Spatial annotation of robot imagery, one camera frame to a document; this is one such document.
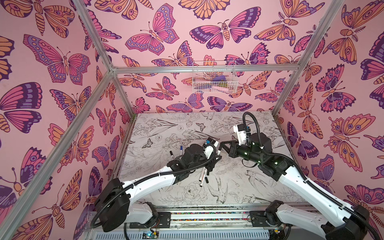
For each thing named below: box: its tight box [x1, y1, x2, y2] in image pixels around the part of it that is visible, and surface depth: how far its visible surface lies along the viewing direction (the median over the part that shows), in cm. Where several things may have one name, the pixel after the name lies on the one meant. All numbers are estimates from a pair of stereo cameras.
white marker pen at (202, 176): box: [198, 167, 208, 187], surface depth 88 cm
